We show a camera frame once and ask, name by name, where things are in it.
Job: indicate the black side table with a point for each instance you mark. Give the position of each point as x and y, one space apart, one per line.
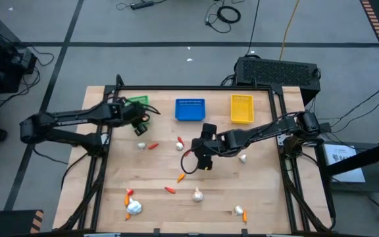
377 184

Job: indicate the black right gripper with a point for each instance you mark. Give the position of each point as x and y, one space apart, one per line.
209 148

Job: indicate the grey metal base plate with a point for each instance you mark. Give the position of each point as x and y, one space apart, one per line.
105 138
281 140

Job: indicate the blue plastic basket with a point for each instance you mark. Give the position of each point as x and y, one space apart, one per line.
189 110

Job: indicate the white printed paper sheet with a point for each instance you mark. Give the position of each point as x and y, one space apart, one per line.
344 161

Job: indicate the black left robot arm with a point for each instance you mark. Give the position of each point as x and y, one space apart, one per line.
77 115

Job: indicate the orange carrot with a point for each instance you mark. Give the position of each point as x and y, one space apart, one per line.
244 216
127 199
128 216

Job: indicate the black box with hazard stripes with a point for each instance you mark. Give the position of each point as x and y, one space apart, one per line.
8 224

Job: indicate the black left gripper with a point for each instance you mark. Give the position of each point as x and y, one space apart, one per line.
127 113

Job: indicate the black aluminium table frame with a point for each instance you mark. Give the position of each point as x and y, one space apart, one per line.
192 88

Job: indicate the red chili pepper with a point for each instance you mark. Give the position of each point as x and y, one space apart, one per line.
180 141
153 146
169 190
187 153

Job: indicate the yellow plastic basket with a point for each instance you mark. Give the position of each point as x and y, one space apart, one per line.
242 110

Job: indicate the green plastic basket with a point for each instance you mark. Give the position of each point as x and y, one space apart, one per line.
140 98

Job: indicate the black perforated computer case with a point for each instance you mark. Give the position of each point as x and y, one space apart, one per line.
275 74

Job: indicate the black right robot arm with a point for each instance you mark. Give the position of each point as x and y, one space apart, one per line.
268 130

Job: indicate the large glossy white garlic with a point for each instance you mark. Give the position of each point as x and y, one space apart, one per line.
134 207

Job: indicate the black power adapter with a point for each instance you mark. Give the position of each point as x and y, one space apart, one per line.
325 127

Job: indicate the black diagonal beam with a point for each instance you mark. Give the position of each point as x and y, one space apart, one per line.
367 158

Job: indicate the orange chili pepper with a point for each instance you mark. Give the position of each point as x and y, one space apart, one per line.
181 177

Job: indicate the black power strip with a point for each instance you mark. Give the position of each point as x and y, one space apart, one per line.
141 4

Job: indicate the off-white garlic bulb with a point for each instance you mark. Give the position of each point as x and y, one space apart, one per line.
179 147
197 195
242 158
238 210

